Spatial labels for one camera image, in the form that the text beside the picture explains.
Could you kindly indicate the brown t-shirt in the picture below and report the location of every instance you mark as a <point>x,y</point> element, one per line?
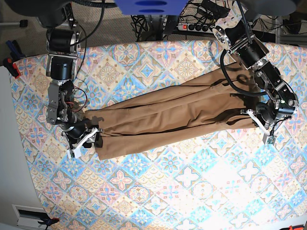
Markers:
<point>197,107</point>

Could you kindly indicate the white floor vent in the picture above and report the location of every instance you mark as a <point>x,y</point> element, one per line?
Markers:
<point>28,217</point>

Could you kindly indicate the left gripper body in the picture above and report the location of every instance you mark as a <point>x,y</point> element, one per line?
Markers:
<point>269,116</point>

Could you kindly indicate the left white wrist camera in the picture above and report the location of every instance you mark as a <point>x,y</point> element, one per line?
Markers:
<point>268,129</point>

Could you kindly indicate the white power strip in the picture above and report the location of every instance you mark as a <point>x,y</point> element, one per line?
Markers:
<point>195,27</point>

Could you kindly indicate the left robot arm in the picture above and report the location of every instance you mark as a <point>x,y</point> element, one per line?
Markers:
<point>237,39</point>

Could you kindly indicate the orange black clamp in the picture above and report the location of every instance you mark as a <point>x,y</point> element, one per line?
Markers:
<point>48,221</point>

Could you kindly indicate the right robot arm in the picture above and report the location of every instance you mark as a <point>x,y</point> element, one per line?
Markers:
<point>63,44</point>

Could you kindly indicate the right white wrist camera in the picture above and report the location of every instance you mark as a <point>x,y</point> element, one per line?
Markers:
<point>89,138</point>

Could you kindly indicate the blue mount plate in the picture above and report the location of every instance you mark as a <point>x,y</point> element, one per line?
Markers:
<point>151,7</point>

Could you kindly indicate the blue handled clamp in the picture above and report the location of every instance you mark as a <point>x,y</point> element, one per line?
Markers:
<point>16,52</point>

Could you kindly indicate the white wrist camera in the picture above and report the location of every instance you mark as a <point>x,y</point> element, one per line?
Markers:
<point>89,138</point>
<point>268,129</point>

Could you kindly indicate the red black clamp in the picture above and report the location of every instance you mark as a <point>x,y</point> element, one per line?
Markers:
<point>12,68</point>

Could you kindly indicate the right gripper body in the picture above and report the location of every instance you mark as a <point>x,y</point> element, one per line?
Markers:
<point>75,131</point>

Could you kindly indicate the patterned tablecloth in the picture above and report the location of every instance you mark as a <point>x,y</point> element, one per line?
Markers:
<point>226,180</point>

